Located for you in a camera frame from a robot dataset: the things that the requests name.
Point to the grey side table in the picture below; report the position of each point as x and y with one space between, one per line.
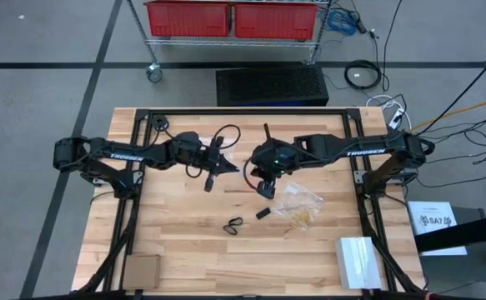
447 271

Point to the tape roll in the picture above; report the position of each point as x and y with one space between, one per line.
153 123

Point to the black power brick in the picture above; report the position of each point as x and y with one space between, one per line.
360 23

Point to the black binder clip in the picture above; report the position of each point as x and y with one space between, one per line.
263 213

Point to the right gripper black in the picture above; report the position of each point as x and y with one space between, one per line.
276 160

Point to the red plastic bin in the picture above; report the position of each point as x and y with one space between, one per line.
188 18
276 21

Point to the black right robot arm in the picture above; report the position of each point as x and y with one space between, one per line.
334 146

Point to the black metal table frame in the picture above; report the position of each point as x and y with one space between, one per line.
184 111

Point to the yellow rubber band bundle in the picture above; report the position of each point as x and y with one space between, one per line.
301 218

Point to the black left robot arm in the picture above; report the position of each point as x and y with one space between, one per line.
126 154

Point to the brown cardboard piece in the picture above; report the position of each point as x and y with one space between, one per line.
141 271

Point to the black perforated floor mat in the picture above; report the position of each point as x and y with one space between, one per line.
272 85

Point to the black metal beam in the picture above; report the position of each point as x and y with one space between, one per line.
459 235

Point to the white power strip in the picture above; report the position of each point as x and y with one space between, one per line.
397 118

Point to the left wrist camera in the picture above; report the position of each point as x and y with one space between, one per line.
219 141

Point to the white box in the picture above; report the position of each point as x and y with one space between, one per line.
357 262

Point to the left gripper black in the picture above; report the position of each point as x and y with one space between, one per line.
212 160

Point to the clear plastic zip bag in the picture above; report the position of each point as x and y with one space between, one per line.
305 200

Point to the white paper sheet SA7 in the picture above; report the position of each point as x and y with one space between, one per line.
424 208

